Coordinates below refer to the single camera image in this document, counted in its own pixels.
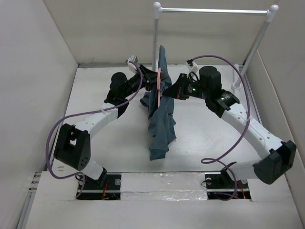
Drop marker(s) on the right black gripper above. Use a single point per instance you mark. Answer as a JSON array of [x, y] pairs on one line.
[[177, 90]]

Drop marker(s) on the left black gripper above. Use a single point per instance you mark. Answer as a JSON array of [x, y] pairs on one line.
[[149, 79]]

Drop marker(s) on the pink plastic hanger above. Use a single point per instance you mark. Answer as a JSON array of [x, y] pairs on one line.
[[158, 87]]

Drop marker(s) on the blue-grey t shirt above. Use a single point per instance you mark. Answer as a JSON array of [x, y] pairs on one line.
[[160, 113]]

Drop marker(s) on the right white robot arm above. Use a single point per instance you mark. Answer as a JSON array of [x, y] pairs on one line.
[[276, 156]]

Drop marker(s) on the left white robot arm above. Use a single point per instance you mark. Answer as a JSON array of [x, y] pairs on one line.
[[73, 146]]

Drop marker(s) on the white metal clothes rack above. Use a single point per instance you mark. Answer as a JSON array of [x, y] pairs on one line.
[[234, 34]]

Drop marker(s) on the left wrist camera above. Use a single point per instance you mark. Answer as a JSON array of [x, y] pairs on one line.
[[132, 60]]

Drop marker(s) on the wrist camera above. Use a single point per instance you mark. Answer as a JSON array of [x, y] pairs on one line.
[[192, 66], [132, 60]]

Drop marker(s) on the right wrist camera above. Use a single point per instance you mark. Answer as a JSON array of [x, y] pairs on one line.
[[192, 66]]

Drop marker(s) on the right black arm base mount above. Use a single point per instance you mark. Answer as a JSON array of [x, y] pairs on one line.
[[219, 185]]

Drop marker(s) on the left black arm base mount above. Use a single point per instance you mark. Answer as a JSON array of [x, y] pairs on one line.
[[108, 189]]

